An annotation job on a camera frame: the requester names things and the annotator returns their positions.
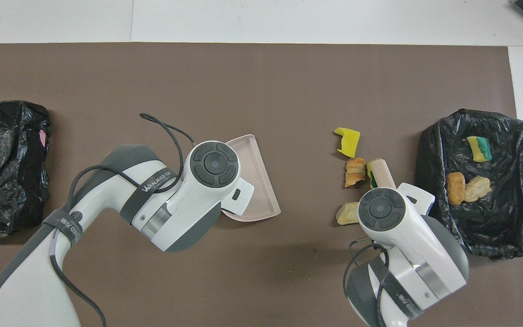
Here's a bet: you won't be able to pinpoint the brown table mat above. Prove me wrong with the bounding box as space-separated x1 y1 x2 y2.
0 43 523 327

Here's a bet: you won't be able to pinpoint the yellow sponge wedge green backing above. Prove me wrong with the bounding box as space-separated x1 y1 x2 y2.
467 136 493 163

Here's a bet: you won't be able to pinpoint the notched yellow sponge piece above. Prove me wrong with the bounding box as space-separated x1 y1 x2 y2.
333 127 361 159

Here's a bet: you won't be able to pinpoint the beige plastic dustpan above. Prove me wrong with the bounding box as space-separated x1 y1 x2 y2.
224 134 282 223

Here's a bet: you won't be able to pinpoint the black bin with pink scrap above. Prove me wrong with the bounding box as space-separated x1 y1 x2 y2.
0 100 51 235

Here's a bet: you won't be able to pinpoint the beige hand brush black bristles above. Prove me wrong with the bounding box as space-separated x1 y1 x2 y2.
373 158 398 189

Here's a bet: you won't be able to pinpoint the black bag lined bin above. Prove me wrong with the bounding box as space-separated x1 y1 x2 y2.
414 109 523 260

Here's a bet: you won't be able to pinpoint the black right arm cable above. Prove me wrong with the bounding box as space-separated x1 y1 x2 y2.
343 240 391 327

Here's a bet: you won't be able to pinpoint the orange striped croissant piece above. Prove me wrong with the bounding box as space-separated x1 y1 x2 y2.
345 158 367 188
464 176 492 203

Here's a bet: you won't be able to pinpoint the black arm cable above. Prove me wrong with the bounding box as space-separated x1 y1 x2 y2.
343 240 391 327
48 113 197 327

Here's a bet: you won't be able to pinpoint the pale torn bread chunk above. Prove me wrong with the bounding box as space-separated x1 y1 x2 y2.
336 202 361 226

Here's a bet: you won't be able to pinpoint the brown bread roll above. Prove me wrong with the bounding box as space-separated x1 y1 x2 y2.
446 172 466 206

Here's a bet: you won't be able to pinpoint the green yellow sponge piece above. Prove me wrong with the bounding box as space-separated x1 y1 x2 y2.
366 159 378 189

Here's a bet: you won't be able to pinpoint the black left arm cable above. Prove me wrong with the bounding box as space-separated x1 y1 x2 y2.
48 113 197 327

